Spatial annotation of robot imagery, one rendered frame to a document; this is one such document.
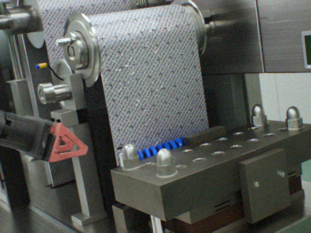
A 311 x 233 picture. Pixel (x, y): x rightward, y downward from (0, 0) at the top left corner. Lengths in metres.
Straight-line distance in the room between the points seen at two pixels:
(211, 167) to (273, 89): 3.46
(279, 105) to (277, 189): 3.36
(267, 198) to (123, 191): 0.26
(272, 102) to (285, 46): 3.31
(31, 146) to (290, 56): 0.52
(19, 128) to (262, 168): 0.42
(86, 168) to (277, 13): 0.49
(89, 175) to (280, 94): 3.33
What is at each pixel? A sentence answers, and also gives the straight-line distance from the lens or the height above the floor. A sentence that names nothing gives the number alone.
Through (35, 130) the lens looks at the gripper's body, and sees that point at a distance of 0.84.
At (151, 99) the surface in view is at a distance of 0.97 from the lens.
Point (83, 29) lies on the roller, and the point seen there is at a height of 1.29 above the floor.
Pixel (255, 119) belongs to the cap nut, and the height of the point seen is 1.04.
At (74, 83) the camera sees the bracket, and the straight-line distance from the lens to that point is 0.97.
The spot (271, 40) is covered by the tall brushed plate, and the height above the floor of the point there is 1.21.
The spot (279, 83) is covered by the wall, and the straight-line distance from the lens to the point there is 4.21.
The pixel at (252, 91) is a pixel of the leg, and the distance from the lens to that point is 1.34.
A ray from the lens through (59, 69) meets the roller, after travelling 1.10.
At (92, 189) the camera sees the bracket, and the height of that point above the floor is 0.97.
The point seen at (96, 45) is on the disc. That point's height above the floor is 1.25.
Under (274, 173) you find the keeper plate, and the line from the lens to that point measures 0.90.
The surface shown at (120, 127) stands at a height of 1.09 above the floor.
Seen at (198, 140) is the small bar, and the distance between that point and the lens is 0.97.
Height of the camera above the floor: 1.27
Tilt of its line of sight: 10 degrees down
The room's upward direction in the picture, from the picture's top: 9 degrees counter-clockwise
